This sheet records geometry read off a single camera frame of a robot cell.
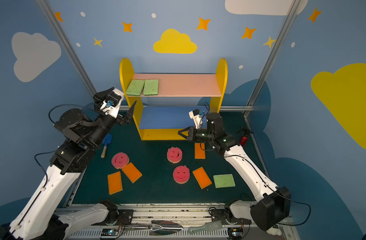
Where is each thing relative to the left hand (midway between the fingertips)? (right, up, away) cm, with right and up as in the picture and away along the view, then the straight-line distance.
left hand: (119, 92), depth 54 cm
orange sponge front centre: (+34, -43, +35) cm, 65 cm away
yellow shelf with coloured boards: (+9, -9, +57) cm, 59 cm away
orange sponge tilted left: (-8, -40, +35) cm, 54 cm away
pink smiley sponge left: (-16, -33, +38) cm, 53 cm away
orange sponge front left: (-17, -45, +33) cm, 59 cm away
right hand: (+22, -15, +16) cm, 31 cm away
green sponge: (+47, -44, +32) cm, 72 cm away
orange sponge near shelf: (+33, -30, +44) cm, 63 cm away
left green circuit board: (-13, -64, +18) cm, 67 cm away
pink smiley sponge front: (+22, -40, +33) cm, 57 cm away
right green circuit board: (+49, -65, +18) cm, 83 cm away
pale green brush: (+35, -61, +17) cm, 72 cm away
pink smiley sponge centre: (+17, -31, +41) cm, 54 cm away
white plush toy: (+67, -63, +17) cm, 93 cm away
